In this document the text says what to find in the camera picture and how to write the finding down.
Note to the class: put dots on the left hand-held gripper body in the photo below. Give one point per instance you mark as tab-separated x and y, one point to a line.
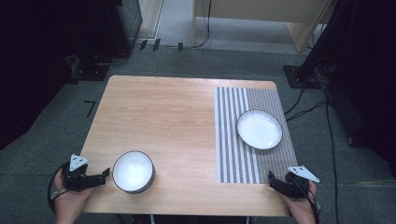
75	177

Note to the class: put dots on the black floor tape strip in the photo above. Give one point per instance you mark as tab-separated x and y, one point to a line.
180	46
156	44

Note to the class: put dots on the white plate with dark rim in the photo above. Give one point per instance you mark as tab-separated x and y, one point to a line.
259	129

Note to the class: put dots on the dark equipment cabinet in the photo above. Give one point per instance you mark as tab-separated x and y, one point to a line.
123	25

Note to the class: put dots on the black stand with base plate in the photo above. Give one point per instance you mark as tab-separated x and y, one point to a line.
311	59
91	70

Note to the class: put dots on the light wooden cabinet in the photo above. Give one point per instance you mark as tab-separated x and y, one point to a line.
264	18

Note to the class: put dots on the person's left hand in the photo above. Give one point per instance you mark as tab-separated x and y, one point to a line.
71	202

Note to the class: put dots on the person's right hand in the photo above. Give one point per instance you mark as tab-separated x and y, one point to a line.
299	210

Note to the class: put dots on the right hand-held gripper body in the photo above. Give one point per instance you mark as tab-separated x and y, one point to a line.
298	183

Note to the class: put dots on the grey striped placemat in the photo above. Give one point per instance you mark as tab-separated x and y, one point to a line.
230	140

